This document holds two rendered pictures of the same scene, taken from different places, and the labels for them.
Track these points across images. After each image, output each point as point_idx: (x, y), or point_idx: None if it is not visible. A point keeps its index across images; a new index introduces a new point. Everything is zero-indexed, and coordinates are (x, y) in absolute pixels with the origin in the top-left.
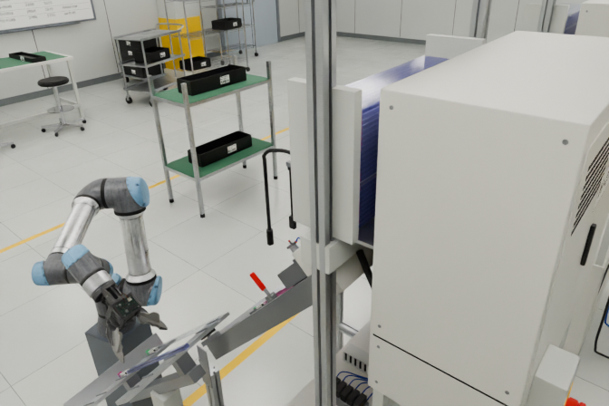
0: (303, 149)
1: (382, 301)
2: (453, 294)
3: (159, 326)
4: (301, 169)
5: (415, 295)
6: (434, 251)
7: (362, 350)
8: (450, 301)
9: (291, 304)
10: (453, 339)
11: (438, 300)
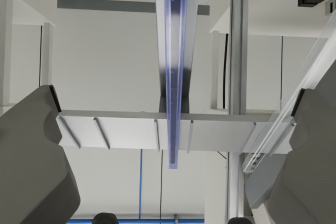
0: None
1: (224, 187)
2: (213, 194)
3: (294, 117)
4: None
5: (218, 192)
6: (215, 218)
7: None
8: (213, 190)
9: (264, 171)
10: (213, 169)
11: (215, 190)
